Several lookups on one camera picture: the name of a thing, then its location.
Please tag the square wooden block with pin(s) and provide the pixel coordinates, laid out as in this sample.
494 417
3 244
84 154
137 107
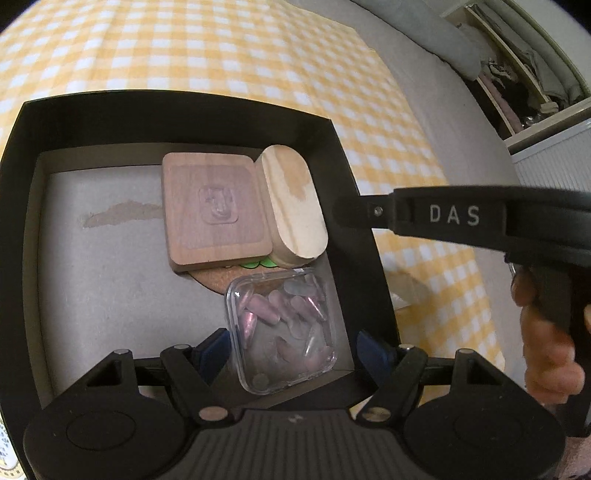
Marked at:
212 207

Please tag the grey bed sheet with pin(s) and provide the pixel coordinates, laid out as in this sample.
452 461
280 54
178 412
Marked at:
438 101

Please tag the oval wooden block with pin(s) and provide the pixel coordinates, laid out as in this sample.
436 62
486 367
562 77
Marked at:
292 207

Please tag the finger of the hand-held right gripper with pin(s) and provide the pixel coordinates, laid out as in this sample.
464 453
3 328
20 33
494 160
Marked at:
362 211

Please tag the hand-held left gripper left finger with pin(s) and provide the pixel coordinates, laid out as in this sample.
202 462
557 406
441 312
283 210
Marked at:
213 349

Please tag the open wardrobe with clothes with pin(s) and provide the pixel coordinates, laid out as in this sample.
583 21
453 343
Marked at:
521 55

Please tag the black cardboard box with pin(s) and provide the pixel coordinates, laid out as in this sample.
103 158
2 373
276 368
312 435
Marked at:
92 277

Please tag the person's right hand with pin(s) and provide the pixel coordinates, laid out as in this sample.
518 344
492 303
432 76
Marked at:
549 350

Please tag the white ribbed cabinet panel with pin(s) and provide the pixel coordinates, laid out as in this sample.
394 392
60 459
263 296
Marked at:
554 157

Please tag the yellow checked cloth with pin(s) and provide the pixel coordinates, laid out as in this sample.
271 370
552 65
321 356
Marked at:
231 55

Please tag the round cork coaster green figure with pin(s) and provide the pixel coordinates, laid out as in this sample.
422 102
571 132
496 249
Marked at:
210 280

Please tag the clear case of fake nails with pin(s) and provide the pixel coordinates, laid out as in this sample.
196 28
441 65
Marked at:
277 323

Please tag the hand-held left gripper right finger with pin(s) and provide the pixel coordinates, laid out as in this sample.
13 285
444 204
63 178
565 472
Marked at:
371 354

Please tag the grey long pillow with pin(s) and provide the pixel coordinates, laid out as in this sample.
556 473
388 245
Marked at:
443 41

